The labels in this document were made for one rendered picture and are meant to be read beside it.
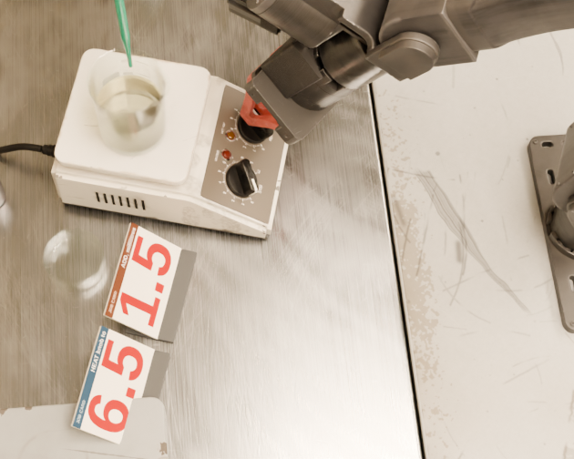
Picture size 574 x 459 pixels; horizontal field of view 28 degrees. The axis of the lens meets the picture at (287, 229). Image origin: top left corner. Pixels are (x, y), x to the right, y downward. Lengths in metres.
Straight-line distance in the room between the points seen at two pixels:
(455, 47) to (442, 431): 0.36
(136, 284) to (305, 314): 0.16
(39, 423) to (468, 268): 0.41
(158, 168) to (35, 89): 0.20
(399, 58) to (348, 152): 0.29
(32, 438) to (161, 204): 0.23
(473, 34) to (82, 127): 0.37
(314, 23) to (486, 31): 0.13
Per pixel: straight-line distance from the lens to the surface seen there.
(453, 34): 0.83
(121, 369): 1.01
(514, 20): 0.82
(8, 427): 1.02
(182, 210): 1.03
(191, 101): 1.03
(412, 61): 0.84
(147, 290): 1.03
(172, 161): 1.00
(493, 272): 1.08
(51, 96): 1.15
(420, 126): 1.14
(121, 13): 0.87
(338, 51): 0.90
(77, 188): 1.04
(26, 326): 1.05
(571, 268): 1.09
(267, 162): 1.06
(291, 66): 0.93
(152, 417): 1.00
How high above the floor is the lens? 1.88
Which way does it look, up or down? 66 degrees down
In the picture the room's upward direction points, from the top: 6 degrees clockwise
